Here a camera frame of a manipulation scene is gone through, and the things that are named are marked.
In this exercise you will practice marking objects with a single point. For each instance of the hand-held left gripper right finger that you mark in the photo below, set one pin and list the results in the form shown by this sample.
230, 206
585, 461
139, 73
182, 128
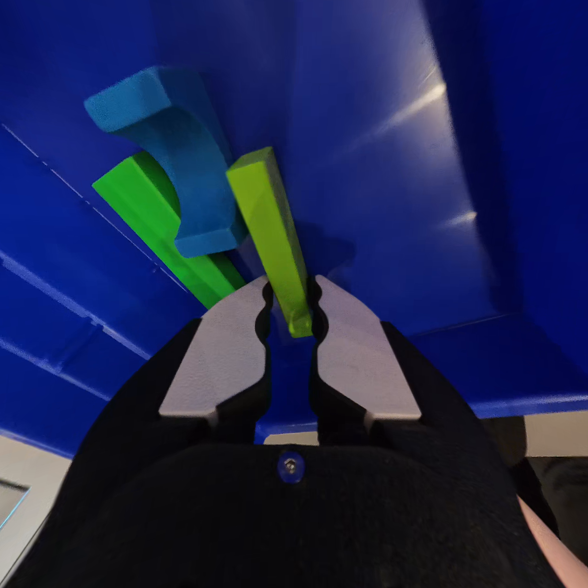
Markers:
363, 363

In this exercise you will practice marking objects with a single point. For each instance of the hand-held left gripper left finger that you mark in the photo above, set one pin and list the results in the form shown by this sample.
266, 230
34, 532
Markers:
220, 363

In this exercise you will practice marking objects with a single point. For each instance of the lime green plank block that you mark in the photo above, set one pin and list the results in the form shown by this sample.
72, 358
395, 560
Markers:
271, 230

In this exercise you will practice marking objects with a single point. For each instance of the blue arch block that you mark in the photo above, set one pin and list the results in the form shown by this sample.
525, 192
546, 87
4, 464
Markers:
184, 156

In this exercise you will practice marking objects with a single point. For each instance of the blue plastic bin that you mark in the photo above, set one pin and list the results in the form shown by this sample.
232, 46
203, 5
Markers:
413, 138

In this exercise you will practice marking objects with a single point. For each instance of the person's right forearm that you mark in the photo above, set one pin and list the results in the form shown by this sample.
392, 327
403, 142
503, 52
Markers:
560, 551

